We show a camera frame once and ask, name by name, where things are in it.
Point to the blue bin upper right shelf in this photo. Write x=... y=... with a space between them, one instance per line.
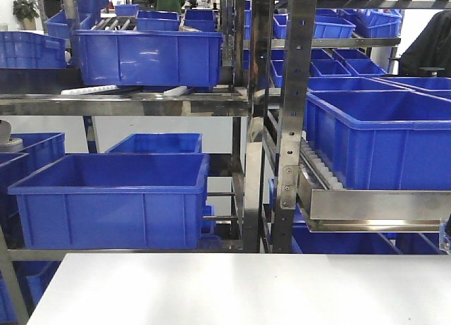
x=325 y=27

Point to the large blue bin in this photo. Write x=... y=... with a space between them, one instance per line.
x=381 y=140
x=149 y=58
x=114 y=201

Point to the large blue bin right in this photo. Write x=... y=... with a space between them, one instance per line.
x=381 y=140

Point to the large blue bin lower left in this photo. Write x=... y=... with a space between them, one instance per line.
x=114 y=201

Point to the blue crate far left upper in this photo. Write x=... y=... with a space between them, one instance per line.
x=30 y=50

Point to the potted green plant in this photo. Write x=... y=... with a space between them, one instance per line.
x=26 y=13

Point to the blue bin far left lower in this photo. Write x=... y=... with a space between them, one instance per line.
x=23 y=154

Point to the large blue bin upper left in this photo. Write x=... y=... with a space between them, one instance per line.
x=149 y=58

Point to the stainless steel shelving rack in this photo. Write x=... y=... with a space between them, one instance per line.
x=262 y=283

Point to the blue bin behind lower left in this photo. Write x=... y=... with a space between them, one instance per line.
x=159 y=143

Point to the black jacket on chair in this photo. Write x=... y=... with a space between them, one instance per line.
x=430 y=49

